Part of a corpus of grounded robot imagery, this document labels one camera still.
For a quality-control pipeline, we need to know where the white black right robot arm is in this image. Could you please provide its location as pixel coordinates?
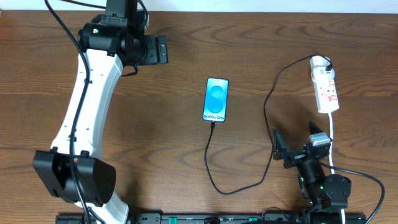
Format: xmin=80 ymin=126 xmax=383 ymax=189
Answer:
xmin=273 ymin=121 xmax=351 ymax=223

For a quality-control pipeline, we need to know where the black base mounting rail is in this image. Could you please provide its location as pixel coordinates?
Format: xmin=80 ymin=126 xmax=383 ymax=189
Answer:
xmin=55 ymin=213 xmax=366 ymax=224

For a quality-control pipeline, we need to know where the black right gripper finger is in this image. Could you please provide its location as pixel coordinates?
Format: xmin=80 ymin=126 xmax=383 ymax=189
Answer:
xmin=273 ymin=128 xmax=288 ymax=154
xmin=308 ymin=121 xmax=323 ymax=135

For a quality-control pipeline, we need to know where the black USB charging cable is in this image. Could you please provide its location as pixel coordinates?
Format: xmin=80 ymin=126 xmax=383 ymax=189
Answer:
xmin=203 ymin=54 xmax=333 ymax=196

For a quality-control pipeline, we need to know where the white USB charger plug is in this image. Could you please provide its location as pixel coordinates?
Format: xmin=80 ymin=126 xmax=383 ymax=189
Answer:
xmin=311 ymin=67 xmax=335 ymax=83

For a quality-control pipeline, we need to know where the blue screen smartphone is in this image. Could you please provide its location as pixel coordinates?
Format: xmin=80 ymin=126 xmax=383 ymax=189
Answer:
xmin=202 ymin=78 xmax=229 ymax=123

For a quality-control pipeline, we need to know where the white power strip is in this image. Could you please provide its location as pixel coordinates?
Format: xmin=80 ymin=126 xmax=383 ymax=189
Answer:
xmin=310 ymin=55 xmax=340 ymax=114

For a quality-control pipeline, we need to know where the white power strip cord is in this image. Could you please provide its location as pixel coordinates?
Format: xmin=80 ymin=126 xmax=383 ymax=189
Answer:
xmin=328 ymin=112 xmax=346 ymax=224

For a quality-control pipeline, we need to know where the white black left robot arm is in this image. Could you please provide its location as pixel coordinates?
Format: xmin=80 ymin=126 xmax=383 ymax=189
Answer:
xmin=33 ymin=0 xmax=169 ymax=223

